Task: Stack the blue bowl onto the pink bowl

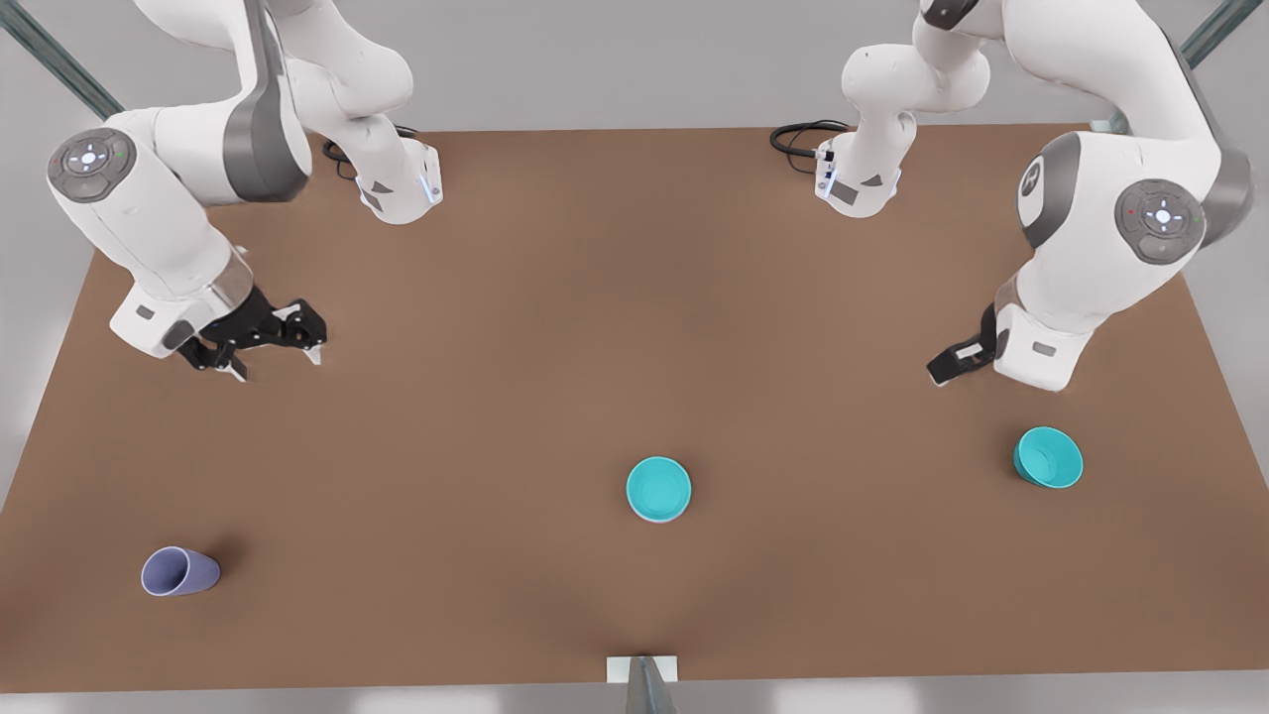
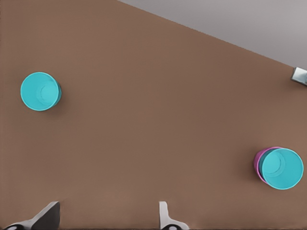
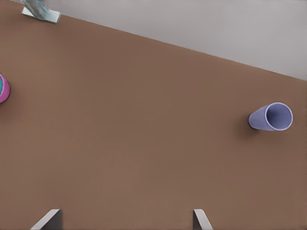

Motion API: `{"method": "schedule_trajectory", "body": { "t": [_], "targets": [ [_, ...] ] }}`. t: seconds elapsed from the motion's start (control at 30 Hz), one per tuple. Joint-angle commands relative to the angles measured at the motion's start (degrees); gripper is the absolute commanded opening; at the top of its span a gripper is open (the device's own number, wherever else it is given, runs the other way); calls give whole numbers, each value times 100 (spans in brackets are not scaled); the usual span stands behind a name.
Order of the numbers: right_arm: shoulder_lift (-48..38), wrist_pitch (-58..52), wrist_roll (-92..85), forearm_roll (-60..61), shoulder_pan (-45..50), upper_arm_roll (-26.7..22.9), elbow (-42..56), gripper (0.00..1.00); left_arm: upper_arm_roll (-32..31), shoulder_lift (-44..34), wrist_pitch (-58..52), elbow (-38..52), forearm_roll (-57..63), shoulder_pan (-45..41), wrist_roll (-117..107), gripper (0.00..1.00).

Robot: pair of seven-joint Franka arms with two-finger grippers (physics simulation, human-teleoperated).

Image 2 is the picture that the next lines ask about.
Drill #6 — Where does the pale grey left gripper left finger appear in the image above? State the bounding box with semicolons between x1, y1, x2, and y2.
2;201;60;230

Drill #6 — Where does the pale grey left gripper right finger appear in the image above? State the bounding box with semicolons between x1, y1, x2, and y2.
158;201;190;230

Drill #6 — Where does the pink bowl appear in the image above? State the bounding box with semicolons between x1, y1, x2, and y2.
254;146;283;184

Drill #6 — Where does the blue bowl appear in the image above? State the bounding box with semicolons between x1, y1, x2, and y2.
258;148;305;191
20;71;62;112

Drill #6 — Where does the silver frame post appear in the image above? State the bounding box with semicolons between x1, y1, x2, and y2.
290;67;307;86

